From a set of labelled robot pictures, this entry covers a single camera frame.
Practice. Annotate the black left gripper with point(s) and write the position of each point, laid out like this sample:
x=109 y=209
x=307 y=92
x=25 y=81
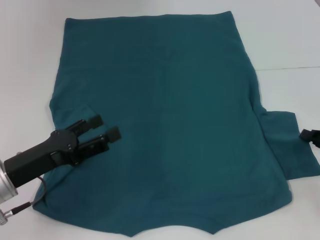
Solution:
x=37 y=157

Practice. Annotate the blue teal shirt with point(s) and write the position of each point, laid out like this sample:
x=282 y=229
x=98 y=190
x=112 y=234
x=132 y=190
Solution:
x=175 y=112

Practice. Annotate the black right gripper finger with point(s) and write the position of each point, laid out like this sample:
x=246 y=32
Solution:
x=317 y=143
x=310 y=135

